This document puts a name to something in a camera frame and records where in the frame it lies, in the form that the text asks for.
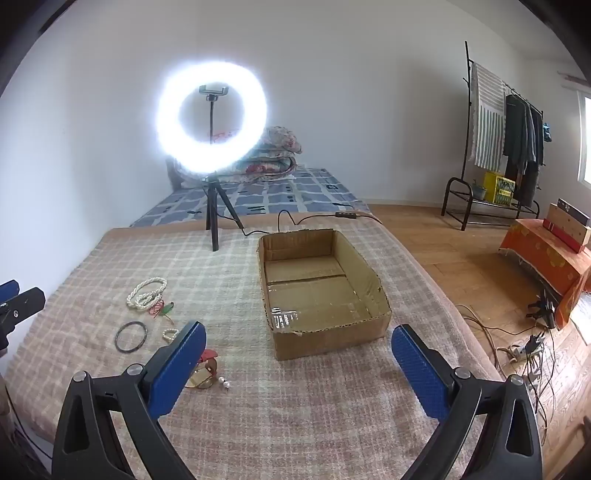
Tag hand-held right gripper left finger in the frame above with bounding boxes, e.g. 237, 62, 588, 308
52, 320, 207, 480

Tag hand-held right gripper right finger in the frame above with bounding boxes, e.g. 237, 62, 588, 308
392, 324, 543, 480

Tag red metal jewelry piece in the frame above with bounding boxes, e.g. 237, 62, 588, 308
187, 349, 220, 390

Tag thin dark metal bangle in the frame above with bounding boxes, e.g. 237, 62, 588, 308
115, 322, 148, 354

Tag white pearl necklace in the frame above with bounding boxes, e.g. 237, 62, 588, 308
126, 277, 168, 310

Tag white power strip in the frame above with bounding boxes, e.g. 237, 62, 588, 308
508, 342, 543, 363

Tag pink plaid blanket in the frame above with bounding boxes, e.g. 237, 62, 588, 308
0, 212, 504, 480

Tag black gadget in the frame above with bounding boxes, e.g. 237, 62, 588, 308
526, 298, 557, 328

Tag orange cloth covered table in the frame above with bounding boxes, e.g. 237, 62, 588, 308
499, 218, 591, 330

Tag tan cardboard gift box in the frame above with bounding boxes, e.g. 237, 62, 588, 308
542, 203, 591, 254

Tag blue patterned bed sheet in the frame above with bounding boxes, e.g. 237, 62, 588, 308
129, 167, 372, 228

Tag folded floral quilt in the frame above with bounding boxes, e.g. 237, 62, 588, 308
231, 154, 298, 180

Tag dark flat box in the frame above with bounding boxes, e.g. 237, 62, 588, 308
556, 198, 591, 229

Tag floral pillow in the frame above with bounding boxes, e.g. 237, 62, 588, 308
256, 126, 304, 156

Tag dark hanging clothes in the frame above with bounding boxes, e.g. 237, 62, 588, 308
502, 93, 546, 207

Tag striped towel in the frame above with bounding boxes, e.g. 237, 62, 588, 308
468, 62, 507, 171

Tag black phone holder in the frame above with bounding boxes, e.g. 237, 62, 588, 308
199, 84, 230, 144

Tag window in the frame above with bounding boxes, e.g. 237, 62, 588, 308
575, 90, 591, 185

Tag black clothes rack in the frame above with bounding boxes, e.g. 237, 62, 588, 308
441, 41, 546, 232

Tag green pendant on red string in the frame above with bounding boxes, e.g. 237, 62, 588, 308
150, 300, 175, 324

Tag tangle of floor cables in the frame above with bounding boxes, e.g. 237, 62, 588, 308
455, 305, 568, 448

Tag black ring light cable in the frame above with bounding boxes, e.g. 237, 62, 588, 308
217, 209, 384, 236

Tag white ring light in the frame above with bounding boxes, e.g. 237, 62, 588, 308
154, 62, 269, 176

